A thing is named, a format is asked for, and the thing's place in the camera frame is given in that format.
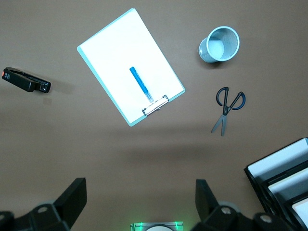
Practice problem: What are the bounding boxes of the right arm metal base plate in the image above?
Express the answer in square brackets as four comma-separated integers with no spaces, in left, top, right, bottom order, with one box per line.
[130,221,183,231]

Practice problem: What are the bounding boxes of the black tiered document tray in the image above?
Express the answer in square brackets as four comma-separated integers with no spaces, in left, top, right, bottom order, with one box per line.
[244,137,308,231]

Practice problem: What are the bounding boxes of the blue marker pen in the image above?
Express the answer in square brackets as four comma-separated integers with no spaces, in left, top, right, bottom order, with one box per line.
[129,66,154,103]

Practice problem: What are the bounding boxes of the black handled scissors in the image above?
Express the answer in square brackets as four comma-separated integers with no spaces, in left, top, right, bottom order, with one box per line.
[211,87,246,137]

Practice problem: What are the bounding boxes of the white paper sheet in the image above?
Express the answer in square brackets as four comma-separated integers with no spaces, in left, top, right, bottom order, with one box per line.
[79,9,185,123]

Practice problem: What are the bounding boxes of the light blue mesh pen cup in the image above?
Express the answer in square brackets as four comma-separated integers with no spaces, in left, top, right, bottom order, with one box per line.
[198,26,241,64]

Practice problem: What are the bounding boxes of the white paper stack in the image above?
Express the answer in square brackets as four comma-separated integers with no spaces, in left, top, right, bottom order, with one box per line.
[268,168,308,203]
[291,197,308,222]
[247,139,308,180]

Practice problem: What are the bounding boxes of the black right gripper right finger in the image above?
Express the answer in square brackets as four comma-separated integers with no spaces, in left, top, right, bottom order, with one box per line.
[192,179,293,231]

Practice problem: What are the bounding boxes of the black stapler with red end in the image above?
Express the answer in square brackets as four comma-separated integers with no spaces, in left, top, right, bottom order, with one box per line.
[1,66,51,93]

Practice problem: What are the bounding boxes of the teal clipboard with metal clip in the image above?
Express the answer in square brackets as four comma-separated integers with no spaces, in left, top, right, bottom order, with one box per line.
[77,8,186,128]

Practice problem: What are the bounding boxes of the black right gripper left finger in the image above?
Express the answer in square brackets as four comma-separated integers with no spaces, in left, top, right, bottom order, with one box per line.
[0,178,87,231]

